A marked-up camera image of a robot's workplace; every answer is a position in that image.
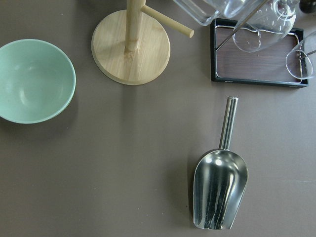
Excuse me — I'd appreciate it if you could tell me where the mint green bowl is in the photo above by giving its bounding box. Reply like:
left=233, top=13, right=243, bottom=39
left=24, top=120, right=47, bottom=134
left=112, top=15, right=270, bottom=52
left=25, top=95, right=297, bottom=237
left=0, top=39, right=76, bottom=124

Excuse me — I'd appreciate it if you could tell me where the steel ice scoop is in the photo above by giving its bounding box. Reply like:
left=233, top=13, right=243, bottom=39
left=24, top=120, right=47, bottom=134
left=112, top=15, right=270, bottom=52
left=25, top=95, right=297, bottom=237
left=193, top=96, right=248, bottom=230

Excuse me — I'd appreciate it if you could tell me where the clear textured glass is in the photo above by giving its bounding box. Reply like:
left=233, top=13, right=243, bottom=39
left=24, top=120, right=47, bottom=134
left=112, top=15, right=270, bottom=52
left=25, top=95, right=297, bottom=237
left=174, top=0, right=249, bottom=26

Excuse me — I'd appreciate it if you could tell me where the wooden cup tree stand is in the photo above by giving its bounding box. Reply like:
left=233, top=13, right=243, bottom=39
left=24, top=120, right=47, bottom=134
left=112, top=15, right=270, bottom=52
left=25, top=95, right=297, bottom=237
left=91, top=0, right=194, bottom=85

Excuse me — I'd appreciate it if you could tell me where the black wood-grain tray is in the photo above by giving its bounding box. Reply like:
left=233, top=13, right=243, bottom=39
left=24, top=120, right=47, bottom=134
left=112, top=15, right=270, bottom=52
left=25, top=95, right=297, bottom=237
left=210, top=18, right=309, bottom=88

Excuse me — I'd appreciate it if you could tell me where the clear wine glass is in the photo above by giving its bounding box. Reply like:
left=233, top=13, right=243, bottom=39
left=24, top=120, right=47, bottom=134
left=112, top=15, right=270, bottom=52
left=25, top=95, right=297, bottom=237
left=233, top=0, right=299, bottom=53
left=286, top=31, right=316, bottom=80

